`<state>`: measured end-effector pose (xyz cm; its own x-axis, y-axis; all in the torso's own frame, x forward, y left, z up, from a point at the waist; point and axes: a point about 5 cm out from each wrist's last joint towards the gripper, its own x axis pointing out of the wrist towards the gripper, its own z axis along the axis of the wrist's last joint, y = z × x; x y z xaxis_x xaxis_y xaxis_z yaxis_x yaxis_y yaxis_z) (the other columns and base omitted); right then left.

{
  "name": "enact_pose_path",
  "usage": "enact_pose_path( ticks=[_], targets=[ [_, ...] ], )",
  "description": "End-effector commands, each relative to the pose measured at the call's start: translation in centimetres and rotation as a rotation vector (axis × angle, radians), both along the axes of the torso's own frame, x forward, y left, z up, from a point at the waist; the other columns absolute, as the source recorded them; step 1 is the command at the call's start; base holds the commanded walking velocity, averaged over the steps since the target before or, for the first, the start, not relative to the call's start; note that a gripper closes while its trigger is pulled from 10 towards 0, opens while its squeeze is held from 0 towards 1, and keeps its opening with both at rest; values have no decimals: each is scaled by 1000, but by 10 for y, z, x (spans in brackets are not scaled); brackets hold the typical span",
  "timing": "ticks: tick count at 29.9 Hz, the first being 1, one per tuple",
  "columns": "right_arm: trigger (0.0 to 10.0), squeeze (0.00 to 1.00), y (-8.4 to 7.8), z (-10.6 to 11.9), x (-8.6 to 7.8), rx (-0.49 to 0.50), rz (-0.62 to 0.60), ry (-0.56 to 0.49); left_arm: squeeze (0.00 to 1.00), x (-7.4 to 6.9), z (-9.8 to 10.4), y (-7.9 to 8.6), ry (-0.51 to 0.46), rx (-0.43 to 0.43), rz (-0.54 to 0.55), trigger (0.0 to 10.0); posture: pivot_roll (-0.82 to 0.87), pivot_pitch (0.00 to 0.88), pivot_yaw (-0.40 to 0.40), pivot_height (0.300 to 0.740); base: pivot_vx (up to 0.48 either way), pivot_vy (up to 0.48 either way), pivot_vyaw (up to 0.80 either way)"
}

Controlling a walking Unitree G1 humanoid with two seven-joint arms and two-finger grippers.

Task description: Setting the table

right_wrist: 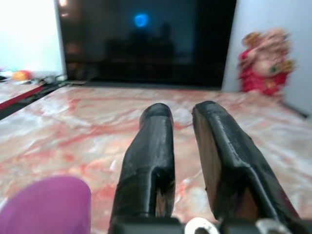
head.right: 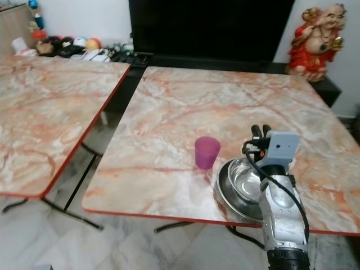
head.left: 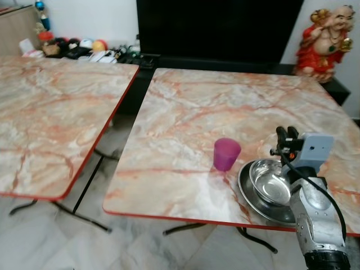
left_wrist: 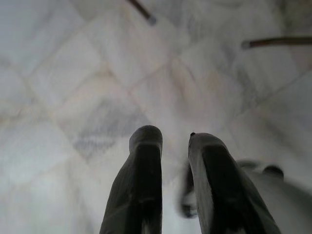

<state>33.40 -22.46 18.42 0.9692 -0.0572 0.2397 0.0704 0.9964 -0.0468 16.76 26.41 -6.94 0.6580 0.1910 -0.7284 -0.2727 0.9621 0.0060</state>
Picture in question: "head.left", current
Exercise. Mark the red lid snack jar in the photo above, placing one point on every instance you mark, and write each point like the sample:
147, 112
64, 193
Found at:
48, 38

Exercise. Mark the white round ball toy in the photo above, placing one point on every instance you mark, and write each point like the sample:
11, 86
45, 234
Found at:
86, 44

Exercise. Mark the stainless steel bowl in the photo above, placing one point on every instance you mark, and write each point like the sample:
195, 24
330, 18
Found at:
270, 183

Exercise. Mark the orange round ball toy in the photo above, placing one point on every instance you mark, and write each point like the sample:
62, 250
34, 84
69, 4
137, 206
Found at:
99, 45

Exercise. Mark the stainless steel plate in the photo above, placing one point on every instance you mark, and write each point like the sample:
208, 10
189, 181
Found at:
253, 199

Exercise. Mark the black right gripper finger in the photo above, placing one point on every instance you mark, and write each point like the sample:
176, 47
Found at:
292, 135
282, 138

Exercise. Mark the black television screen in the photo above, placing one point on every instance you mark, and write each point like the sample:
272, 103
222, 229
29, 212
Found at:
219, 28

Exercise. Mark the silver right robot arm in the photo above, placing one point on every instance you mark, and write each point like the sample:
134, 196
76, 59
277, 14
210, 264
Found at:
316, 216

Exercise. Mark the purple plastic cup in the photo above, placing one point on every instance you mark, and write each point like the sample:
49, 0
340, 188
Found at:
226, 154

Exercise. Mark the red laughing Buddha statue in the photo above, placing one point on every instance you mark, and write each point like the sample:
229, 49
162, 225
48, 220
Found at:
322, 48

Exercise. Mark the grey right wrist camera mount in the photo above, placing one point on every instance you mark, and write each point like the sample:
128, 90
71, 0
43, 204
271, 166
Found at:
316, 151

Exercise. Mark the gold and blue trophy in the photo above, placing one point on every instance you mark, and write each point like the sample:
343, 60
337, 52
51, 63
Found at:
43, 16

